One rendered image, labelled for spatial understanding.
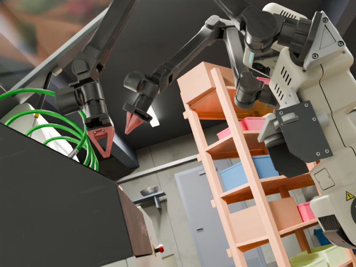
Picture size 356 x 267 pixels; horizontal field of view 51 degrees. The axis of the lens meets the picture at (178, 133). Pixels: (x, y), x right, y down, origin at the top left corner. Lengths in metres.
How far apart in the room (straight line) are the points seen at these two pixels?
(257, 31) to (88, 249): 0.64
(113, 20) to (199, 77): 2.34
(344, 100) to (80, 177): 0.74
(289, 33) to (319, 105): 0.24
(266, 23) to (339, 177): 0.44
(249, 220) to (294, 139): 2.21
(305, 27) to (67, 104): 0.64
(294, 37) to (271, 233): 2.25
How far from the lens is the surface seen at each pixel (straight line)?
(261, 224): 3.14
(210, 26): 1.60
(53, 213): 0.86
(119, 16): 1.08
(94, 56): 1.04
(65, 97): 1.05
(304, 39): 1.00
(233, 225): 3.29
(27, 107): 1.75
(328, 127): 1.12
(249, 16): 1.00
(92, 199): 0.84
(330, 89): 1.15
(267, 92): 1.39
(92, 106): 1.00
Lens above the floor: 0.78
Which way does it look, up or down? 17 degrees up
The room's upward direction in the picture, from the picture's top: 17 degrees counter-clockwise
